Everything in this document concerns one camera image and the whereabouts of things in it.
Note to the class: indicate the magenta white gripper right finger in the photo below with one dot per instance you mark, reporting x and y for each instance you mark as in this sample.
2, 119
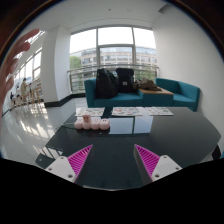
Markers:
153, 167

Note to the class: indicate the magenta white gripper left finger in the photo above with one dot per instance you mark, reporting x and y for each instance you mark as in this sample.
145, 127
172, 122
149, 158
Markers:
74, 167

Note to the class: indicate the bare human hand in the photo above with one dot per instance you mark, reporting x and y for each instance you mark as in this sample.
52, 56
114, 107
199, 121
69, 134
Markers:
9, 65

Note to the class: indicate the right printed paper sheet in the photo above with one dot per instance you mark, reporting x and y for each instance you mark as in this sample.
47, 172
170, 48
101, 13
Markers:
159, 111

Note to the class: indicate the printed paper sheet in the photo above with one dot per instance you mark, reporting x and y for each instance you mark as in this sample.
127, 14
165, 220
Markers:
93, 112
159, 111
126, 111

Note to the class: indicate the left printed paper sheet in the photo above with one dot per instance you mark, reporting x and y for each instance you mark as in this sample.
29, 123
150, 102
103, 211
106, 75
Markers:
93, 112

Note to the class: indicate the middle printed paper sheet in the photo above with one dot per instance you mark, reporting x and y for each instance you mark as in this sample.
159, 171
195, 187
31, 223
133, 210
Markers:
126, 111

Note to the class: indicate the wooden sofa side table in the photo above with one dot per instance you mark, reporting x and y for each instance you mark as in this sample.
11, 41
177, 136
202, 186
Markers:
156, 91

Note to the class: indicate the teal sofa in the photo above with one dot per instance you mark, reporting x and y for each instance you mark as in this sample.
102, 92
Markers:
176, 94

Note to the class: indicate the brown bag on sofa table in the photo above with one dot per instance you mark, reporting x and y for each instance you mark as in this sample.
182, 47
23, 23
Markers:
145, 84

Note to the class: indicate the small black backpack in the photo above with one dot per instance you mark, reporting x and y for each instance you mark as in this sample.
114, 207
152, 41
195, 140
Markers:
125, 80

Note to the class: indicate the metal window railing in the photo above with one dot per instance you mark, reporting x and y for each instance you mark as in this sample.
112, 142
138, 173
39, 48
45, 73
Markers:
79, 75

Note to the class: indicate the large black backpack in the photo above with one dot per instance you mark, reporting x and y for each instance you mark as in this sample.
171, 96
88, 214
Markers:
106, 84

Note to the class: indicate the person in background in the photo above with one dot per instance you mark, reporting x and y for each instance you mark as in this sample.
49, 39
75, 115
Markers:
23, 90

